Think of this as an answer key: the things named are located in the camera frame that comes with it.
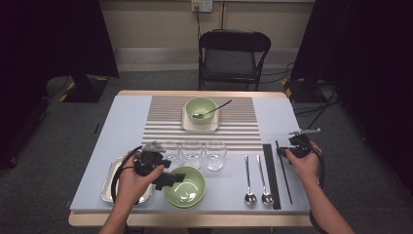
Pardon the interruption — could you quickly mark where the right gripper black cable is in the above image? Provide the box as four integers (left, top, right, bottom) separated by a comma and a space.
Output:
308, 145, 327, 234

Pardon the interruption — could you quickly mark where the white square plate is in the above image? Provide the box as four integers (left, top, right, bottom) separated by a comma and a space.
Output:
180, 103, 221, 132
100, 156, 154, 205

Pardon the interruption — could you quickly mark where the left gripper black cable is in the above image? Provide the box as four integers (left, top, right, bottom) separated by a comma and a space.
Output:
110, 145, 144, 204

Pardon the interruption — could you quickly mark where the striped woven placemat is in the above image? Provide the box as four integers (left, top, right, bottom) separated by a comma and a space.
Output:
142, 95, 263, 152

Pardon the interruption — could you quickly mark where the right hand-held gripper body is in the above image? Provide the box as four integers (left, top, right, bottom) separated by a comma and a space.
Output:
286, 128, 321, 160

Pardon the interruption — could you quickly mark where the person's right hand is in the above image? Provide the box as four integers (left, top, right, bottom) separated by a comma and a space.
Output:
284, 140, 323, 188

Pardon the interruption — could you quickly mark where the black stand base striped tape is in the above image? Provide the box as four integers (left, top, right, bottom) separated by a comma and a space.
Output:
282, 77, 327, 104
59, 75, 110, 104

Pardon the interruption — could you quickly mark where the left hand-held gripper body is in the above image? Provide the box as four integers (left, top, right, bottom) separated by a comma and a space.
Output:
133, 140, 172, 178

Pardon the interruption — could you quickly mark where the white wall outlet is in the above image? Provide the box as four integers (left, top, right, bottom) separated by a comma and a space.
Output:
190, 0, 214, 14

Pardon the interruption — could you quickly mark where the light blue table mat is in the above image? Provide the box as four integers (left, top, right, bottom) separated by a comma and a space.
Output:
69, 95, 313, 215

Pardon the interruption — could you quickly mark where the slim black chopstick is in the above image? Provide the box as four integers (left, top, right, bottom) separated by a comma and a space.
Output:
275, 139, 294, 206

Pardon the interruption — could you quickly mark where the silver metal spoon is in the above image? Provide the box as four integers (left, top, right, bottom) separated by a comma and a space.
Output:
256, 154, 275, 207
191, 98, 233, 120
244, 154, 257, 207

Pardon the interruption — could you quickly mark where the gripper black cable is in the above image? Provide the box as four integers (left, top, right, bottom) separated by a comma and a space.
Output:
308, 145, 327, 234
110, 145, 144, 204

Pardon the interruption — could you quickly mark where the black folding chair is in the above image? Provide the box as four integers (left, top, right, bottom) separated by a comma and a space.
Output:
198, 28, 273, 92

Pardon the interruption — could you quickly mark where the black curtain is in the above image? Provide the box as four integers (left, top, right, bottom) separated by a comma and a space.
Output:
0, 0, 120, 98
290, 0, 413, 196

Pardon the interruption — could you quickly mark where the person's left hand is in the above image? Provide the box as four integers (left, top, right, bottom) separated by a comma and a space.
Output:
114, 150, 166, 212

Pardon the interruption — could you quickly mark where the light wooden table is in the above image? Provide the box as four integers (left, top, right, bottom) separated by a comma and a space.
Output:
67, 90, 314, 228

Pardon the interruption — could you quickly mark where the clear drinking glass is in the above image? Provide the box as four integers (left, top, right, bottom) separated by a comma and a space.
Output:
159, 140, 181, 172
180, 139, 205, 170
204, 139, 228, 172

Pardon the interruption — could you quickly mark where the row of black chopsticks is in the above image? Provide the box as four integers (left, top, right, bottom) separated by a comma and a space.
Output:
262, 143, 282, 211

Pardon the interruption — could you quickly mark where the black floor cable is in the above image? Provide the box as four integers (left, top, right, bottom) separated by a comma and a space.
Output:
43, 76, 71, 100
293, 81, 342, 137
259, 61, 295, 85

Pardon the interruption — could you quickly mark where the black outlet cable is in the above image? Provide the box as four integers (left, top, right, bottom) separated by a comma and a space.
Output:
194, 6, 203, 42

